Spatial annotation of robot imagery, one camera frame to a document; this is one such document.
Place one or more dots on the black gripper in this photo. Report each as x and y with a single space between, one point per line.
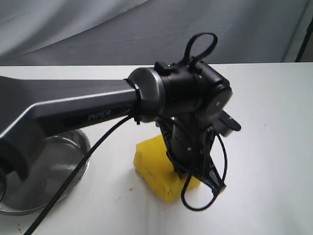
188 147

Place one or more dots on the yellow sponge block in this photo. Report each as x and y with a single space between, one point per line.
153 165

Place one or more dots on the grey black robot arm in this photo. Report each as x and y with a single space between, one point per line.
188 97

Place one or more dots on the round steel dish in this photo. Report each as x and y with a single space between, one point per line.
61 155

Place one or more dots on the black stand pole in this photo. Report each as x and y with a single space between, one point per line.
305 42

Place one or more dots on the grey backdrop cloth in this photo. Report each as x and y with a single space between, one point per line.
140 32

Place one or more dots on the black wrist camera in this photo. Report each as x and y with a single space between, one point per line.
226 124

